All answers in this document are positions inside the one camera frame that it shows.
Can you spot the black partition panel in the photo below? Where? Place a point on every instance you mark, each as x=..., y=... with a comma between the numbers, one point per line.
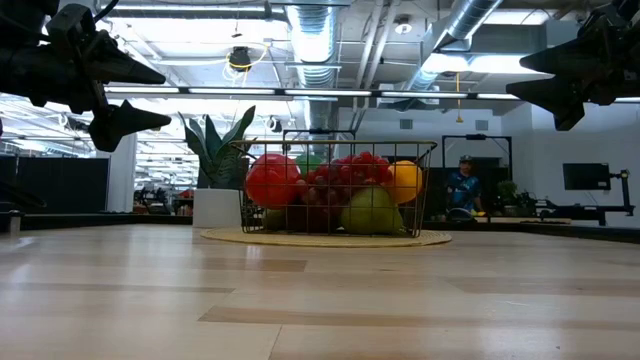
x=60, y=185

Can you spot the large green pear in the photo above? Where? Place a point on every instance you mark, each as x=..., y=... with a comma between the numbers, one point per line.
x=370, y=212

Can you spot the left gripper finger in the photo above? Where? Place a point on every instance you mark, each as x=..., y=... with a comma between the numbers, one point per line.
x=125, y=122
x=125, y=70

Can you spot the red pomegranate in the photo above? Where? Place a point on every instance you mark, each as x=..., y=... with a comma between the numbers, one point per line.
x=272, y=182

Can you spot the black gantry frame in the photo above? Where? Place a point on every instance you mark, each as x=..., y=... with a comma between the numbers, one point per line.
x=476, y=136

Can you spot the black ceiling camera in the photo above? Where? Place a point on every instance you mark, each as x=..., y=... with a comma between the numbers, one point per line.
x=241, y=59

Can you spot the purple grape bunch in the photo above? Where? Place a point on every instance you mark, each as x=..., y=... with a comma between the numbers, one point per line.
x=345, y=175

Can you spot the small green background plant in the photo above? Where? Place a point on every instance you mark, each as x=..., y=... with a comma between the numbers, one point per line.
x=506, y=189

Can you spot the yellow mango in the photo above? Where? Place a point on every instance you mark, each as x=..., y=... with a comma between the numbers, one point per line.
x=406, y=182

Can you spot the grey wall vent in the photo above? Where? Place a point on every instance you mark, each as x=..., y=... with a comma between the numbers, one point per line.
x=406, y=124
x=481, y=125

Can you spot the black monitor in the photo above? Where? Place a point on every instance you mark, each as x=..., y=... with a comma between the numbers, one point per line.
x=586, y=176

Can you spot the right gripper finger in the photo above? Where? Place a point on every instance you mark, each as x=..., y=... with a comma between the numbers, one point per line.
x=560, y=100
x=565, y=60

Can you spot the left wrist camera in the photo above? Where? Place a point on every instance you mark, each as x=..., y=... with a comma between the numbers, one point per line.
x=70, y=25

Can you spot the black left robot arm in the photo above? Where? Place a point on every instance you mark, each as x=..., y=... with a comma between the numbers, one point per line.
x=20, y=70

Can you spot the person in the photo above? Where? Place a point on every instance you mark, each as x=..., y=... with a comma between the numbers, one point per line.
x=465, y=190

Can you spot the long strip light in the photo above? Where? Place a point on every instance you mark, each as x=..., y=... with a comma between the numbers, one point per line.
x=325, y=92

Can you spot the small green pear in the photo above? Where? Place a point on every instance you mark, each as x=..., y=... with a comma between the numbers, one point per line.
x=274, y=220

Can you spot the snake plant in white pot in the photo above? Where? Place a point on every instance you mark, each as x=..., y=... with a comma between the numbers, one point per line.
x=217, y=205

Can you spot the wide ribbed silver duct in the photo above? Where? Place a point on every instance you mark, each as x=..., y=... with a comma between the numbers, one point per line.
x=315, y=40

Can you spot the slanted silver duct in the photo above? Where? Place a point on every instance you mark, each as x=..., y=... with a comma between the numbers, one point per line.
x=465, y=20

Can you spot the green lime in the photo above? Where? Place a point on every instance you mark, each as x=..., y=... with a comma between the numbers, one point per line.
x=309, y=162

